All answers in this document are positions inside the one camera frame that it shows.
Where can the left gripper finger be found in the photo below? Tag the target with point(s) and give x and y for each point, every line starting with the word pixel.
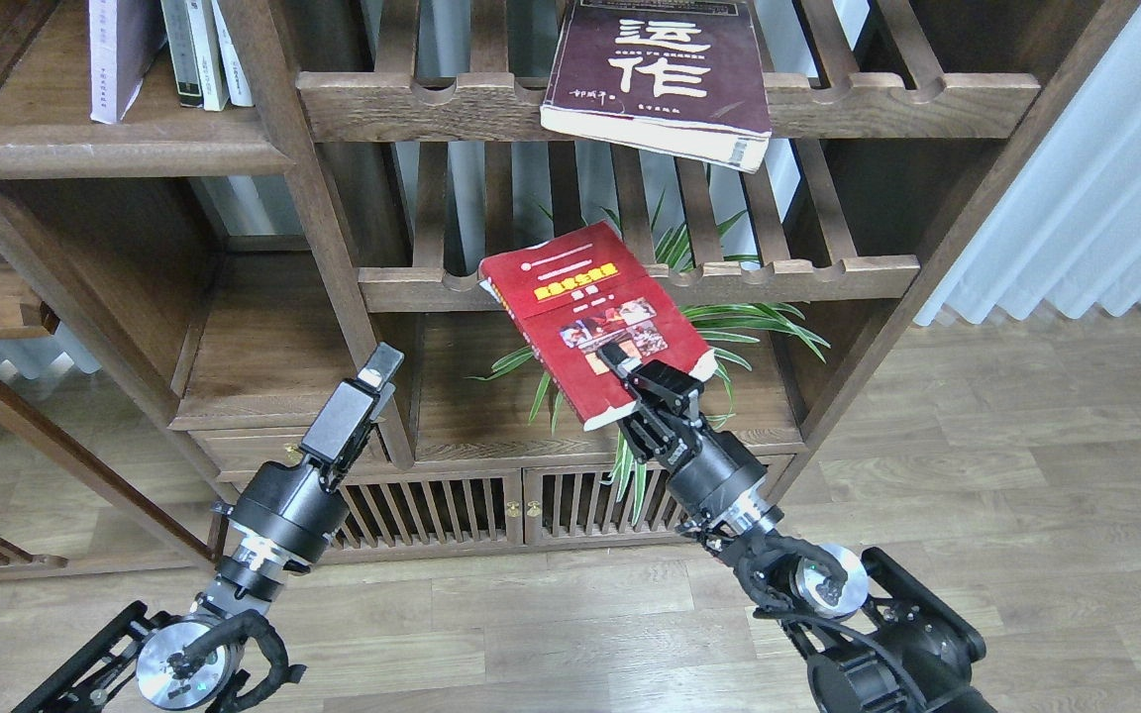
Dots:
pixel 380 367

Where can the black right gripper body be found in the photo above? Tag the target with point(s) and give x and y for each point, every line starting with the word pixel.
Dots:
pixel 713 476

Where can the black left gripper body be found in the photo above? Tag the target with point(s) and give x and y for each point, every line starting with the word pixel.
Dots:
pixel 290 513

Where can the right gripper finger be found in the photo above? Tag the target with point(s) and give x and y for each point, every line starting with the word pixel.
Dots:
pixel 619 362

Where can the red textbook with photos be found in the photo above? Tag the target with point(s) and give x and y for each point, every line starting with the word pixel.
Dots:
pixel 571 295

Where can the dark red Chinese book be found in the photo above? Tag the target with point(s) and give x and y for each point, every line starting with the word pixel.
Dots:
pixel 677 77

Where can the white lavender paperback book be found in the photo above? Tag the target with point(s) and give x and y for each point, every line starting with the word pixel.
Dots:
pixel 125 37

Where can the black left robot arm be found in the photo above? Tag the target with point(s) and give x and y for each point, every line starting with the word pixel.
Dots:
pixel 224 655

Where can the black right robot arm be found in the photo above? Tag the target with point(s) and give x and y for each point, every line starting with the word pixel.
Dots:
pixel 873 637

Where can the green spider plant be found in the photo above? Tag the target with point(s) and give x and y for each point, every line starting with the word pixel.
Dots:
pixel 717 323

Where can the dark wooden bookshelf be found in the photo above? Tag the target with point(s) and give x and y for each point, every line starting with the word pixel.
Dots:
pixel 229 267

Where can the white upright book right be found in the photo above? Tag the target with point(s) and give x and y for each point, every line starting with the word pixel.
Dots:
pixel 236 80

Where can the white upright book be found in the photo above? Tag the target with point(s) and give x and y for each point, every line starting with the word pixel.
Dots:
pixel 236 80
pixel 209 65

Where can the grey upright book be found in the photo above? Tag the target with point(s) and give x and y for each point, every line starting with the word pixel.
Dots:
pixel 180 43

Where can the white pleated curtain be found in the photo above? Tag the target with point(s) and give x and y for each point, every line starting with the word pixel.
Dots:
pixel 1068 232

